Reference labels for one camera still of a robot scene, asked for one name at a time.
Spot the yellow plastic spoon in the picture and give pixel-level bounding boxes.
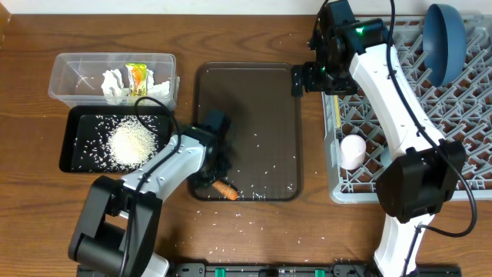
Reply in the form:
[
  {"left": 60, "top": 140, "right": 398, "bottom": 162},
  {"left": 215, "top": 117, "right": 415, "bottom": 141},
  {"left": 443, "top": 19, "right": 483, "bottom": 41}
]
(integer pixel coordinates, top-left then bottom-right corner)
[{"left": 333, "top": 95, "right": 341, "bottom": 128}]

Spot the orange carrot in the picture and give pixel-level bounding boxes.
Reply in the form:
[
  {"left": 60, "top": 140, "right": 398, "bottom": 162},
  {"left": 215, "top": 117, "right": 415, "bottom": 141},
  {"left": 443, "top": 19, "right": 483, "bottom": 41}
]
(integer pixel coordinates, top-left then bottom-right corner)
[{"left": 212, "top": 180, "right": 239, "bottom": 201}]

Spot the pink white plastic cup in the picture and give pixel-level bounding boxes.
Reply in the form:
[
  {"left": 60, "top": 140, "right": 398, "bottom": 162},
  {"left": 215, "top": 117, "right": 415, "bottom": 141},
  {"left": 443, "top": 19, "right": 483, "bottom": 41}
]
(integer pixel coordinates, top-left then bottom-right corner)
[{"left": 340, "top": 135, "right": 366, "bottom": 170}]

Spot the yellow green snack wrapper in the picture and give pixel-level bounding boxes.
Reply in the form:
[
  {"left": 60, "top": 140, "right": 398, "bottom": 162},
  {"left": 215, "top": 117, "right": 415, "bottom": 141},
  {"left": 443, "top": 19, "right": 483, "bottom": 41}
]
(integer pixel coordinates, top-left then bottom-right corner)
[{"left": 125, "top": 63, "right": 148, "bottom": 97}]

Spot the dark blue plate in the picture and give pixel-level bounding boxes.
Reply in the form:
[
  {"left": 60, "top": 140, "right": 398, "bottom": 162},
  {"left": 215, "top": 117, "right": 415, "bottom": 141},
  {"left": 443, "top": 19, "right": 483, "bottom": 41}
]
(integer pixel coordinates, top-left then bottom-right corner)
[{"left": 423, "top": 4, "right": 467, "bottom": 87}]

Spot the white tissue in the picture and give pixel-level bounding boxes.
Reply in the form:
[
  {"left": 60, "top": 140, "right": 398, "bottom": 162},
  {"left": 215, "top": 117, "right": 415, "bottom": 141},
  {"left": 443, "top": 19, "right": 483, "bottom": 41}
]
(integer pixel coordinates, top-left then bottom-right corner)
[
  {"left": 146, "top": 69, "right": 171, "bottom": 98},
  {"left": 101, "top": 69, "right": 128, "bottom": 97}
]

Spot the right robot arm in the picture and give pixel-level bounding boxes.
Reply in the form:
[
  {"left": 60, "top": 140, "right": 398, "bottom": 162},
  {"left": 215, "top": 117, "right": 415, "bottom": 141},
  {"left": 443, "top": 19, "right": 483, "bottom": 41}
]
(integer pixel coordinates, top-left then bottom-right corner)
[{"left": 291, "top": 1, "right": 467, "bottom": 276}]

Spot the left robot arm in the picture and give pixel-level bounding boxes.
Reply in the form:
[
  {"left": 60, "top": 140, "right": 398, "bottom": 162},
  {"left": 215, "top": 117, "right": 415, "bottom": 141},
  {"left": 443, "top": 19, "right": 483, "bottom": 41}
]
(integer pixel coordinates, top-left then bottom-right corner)
[{"left": 68, "top": 111, "right": 231, "bottom": 276}]

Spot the grey dishwasher rack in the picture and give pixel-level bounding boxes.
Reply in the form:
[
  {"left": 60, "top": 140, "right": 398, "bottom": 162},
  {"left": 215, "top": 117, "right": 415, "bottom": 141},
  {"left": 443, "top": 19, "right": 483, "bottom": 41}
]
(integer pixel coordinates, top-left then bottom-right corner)
[{"left": 322, "top": 15, "right": 491, "bottom": 204}]

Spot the clear plastic waste bin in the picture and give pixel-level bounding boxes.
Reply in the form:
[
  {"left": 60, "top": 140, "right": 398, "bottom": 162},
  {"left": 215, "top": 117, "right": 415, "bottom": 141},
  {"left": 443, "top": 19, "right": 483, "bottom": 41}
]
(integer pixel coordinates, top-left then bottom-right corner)
[{"left": 48, "top": 52, "right": 179, "bottom": 110}]

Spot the dark brown serving tray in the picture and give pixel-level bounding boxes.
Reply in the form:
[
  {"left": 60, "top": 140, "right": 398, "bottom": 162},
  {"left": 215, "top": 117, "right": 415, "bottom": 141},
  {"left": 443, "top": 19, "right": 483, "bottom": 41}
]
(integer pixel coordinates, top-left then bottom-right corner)
[{"left": 193, "top": 62, "right": 303, "bottom": 202}]

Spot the black plastic bin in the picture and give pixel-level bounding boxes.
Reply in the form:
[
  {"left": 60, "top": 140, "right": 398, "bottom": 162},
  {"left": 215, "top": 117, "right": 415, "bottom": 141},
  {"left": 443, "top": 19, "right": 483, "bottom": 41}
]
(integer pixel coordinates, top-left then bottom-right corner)
[{"left": 59, "top": 105, "right": 171, "bottom": 173}]

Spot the right black cable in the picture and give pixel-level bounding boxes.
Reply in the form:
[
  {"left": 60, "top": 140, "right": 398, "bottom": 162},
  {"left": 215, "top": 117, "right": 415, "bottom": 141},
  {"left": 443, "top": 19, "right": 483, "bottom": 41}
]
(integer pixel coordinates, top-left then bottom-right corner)
[{"left": 386, "top": 0, "right": 479, "bottom": 277}]

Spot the black cable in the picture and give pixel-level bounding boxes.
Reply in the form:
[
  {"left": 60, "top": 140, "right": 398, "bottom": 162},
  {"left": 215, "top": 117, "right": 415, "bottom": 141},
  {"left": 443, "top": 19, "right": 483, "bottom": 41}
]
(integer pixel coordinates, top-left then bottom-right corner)
[
  {"left": 118, "top": 95, "right": 184, "bottom": 277},
  {"left": 386, "top": 0, "right": 479, "bottom": 277}
]

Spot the left black cable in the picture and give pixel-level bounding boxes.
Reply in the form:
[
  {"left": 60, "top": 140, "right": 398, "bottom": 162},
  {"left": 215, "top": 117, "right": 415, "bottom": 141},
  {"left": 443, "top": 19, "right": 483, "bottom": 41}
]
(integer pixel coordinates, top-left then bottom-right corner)
[{"left": 118, "top": 95, "right": 184, "bottom": 277}]

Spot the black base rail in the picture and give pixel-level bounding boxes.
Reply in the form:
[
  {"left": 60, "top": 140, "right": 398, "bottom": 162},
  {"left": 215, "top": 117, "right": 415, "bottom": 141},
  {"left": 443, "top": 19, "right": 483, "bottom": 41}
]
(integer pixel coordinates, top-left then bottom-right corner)
[{"left": 75, "top": 262, "right": 462, "bottom": 277}]

